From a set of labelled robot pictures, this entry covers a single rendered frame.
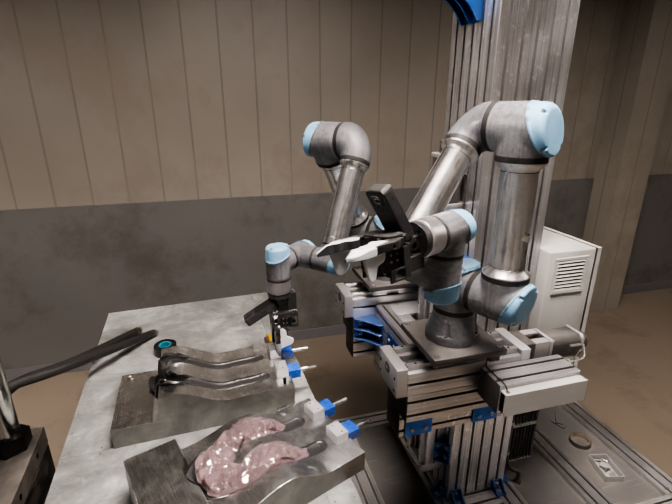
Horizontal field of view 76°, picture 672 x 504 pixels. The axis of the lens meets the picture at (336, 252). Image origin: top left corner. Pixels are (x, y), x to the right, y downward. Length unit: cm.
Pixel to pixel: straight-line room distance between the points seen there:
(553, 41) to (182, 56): 202
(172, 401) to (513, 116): 111
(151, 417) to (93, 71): 205
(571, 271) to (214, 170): 209
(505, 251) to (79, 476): 119
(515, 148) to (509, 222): 17
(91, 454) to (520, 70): 155
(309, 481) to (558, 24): 134
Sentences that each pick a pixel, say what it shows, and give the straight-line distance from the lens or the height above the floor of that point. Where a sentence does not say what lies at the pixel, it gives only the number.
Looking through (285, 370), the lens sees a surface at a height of 91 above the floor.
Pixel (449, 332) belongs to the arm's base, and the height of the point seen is 108.
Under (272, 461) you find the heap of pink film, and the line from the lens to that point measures 110.
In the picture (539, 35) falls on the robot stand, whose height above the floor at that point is 185.
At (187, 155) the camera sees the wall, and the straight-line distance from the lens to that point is 286.
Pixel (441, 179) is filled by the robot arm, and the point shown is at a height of 151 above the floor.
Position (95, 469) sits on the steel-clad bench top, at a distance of 137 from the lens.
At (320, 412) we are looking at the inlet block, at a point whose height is 87.
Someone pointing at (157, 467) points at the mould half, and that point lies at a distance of 115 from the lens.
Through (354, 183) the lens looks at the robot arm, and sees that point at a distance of 135.
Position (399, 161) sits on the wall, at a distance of 313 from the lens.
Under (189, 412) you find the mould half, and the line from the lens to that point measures 135.
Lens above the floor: 168
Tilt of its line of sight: 19 degrees down
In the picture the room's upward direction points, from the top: straight up
